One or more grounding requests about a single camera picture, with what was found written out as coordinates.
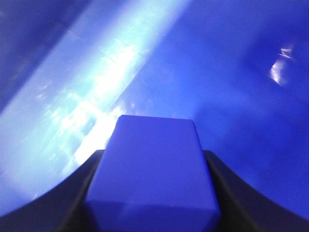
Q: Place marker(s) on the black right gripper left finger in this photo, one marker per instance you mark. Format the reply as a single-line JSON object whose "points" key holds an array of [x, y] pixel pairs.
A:
{"points": [[60, 209]]}

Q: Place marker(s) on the large blue target bin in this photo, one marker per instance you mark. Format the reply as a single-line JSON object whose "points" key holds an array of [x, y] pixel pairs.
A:
{"points": [[238, 68]]}

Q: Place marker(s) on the blue plastic block part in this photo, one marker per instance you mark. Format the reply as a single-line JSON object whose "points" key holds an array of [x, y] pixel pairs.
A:
{"points": [[152, 177]]}

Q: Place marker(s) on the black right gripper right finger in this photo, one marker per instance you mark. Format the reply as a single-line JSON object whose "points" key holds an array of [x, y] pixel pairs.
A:
{"points": [[244, 209]]}

